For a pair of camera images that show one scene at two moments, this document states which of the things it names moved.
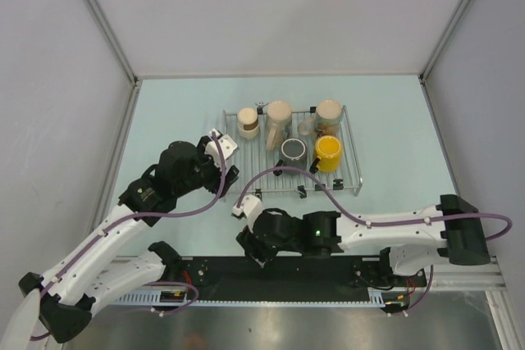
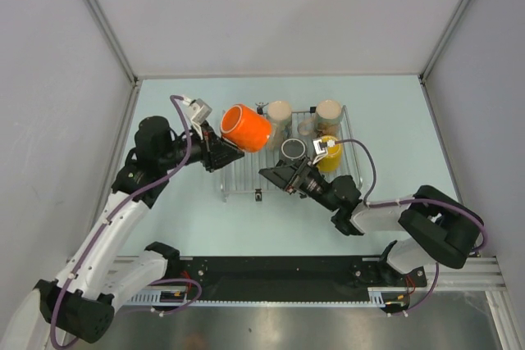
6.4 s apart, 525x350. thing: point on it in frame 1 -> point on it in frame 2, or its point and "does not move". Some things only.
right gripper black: [250, 244] -> [285, 177]
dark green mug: [294, 153] does not move
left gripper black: [214, 184] -> [216, 152]
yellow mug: [328, 148] does not move
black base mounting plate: [291, 278] does not move
